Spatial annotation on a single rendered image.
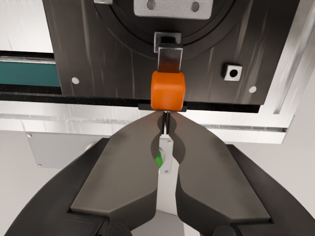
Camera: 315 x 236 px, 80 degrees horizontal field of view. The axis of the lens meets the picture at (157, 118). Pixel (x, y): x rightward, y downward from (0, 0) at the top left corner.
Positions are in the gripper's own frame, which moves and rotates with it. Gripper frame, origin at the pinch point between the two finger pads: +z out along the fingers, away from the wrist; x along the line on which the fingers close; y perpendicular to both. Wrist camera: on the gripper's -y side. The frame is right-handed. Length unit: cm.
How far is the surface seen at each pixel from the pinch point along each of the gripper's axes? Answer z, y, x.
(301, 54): 10.5, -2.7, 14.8
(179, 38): 6.4, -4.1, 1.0
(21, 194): 20, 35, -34
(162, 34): 6.4, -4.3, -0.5
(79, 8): 9.3, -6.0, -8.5
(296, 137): 20.3, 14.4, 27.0
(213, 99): 9.3, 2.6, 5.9
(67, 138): 10.3, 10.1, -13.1
